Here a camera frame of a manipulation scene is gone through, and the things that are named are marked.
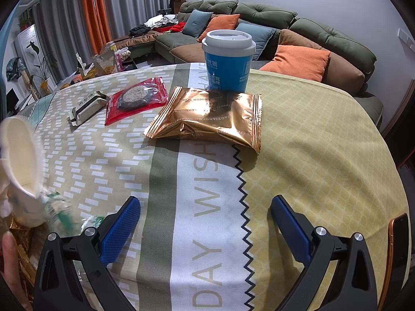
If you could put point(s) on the red clothes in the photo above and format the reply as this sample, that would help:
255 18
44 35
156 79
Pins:
175 27

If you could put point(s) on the orange curtain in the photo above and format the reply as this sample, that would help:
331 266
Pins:
88 9
103 6

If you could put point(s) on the white wall switch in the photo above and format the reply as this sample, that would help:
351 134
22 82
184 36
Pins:
405 38

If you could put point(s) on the blue cup with white lid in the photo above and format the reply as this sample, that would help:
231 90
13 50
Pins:
227 71

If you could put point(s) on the black clothes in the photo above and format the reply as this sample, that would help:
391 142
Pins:
139 30

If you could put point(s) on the smartphone with orange case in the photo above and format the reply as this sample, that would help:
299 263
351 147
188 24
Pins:
403 246

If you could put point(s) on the white and green snack packet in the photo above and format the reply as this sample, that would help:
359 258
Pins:
87 107

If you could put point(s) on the red snack packet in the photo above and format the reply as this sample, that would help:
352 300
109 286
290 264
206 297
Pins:
136 98

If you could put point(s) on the brown wooden speaker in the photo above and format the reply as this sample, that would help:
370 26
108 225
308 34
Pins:
177 2

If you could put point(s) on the grey curtain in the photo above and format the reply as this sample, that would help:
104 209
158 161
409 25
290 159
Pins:
139 0
61 29

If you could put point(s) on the gold snack packet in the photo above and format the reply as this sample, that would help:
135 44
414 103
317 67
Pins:
207 120

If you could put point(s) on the standing fan with patterned cover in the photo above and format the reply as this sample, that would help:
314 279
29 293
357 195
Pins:
15 68

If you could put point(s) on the green and white wrapper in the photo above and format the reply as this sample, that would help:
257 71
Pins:
60 210

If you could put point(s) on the white clothes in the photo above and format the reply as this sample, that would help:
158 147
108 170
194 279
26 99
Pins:
159 21

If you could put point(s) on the blue cushion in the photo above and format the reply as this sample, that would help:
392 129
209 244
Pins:
196 22
259 37

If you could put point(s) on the gold wrapper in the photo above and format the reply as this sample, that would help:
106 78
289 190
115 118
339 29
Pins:
26 265

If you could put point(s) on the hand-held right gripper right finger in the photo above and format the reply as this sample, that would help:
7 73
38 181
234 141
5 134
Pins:
291 230

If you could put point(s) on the small potted plant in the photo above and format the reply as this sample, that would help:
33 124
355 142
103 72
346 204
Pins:
26 21

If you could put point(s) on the orange cushion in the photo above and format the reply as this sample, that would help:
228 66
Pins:
220 26
298 61

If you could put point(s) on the tall leafy plant yellow vase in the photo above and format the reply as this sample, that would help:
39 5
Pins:
43 71

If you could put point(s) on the white television cabinet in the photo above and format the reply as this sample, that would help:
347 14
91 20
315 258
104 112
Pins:
19 103

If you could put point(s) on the person's left hand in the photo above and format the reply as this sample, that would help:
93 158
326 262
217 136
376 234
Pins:
11 262

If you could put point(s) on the white standing air conditioner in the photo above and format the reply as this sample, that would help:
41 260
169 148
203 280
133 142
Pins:
35 55

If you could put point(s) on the white blue-dotted paper cup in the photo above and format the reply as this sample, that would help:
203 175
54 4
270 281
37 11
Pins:
22 155

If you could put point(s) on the green and brown sofa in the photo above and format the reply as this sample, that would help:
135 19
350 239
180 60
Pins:
324 35

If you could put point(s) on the black monitor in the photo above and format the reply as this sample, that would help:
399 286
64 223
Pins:
12 97

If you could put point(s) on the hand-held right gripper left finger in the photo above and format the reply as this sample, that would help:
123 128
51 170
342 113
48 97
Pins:
120 230

